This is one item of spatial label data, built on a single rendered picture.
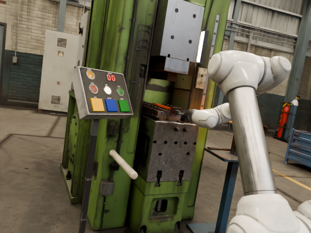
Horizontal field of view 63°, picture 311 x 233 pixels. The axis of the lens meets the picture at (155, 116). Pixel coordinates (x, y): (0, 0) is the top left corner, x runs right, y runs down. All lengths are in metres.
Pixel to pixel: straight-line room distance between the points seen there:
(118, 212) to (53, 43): 5.57
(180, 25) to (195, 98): 0.61
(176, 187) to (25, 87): 6.36
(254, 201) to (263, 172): 0.10
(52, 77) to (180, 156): 5.53
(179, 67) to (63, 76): 5.39
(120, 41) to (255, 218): 1.42
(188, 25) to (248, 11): 7.75
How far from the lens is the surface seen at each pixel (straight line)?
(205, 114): 1.52
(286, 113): 9.21
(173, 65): 1.86
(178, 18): 1.91
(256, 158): 0.89
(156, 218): 2.12
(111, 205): 2.11
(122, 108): 1.54
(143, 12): 1.95
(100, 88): 1.50
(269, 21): 10.11
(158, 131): 1.80
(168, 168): 1.93
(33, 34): 7.85
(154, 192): 1.96
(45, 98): 7.14
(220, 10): 2.31
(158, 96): 2.36
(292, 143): 5.76
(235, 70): 0.99
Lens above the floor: 1.16
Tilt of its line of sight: 7 degrees down
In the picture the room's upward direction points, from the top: 9 degrees clockwise
